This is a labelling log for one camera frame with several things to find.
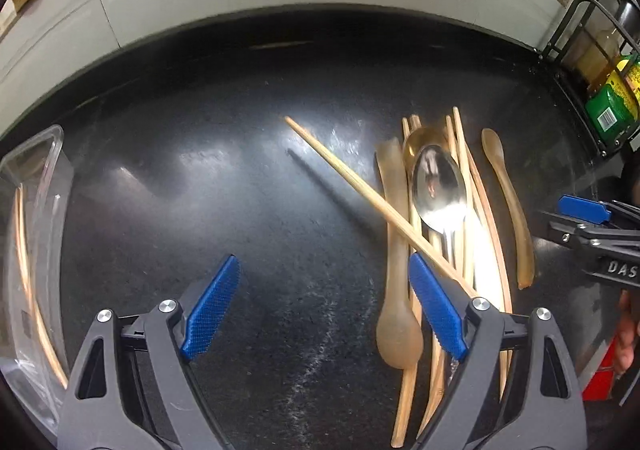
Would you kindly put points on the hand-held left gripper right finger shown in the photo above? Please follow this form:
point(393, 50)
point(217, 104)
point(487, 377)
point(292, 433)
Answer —
point(435, 310)

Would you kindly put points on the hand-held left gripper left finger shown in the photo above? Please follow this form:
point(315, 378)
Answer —
point(210, 310)

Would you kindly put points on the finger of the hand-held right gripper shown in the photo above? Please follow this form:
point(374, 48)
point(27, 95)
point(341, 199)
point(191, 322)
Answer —
point(565, 232)
point(585, 210)

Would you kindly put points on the large wooden spoon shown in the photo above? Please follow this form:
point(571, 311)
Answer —
point(397, 330)

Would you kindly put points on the slim translucent spoon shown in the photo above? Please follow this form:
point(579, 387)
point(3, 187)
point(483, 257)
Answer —
point(515, 230)

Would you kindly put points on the silver metal spoon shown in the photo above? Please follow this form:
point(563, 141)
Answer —
point(437, 190)

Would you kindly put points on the gold metal spoon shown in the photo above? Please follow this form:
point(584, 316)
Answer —
point(425, 137)

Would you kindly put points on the clear plastic container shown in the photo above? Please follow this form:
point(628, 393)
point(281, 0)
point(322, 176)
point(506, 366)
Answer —
point(35, 169)

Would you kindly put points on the person's right hand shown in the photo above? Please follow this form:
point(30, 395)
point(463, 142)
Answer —
point(626, 340)

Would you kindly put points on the green label bottle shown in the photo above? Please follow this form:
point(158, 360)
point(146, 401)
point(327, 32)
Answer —
point(612, 109)

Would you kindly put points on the red object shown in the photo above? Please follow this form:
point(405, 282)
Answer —
point(600, 375)

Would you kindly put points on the amber liquid bottle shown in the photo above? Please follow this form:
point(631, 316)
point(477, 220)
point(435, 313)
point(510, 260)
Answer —
point(597, 52)

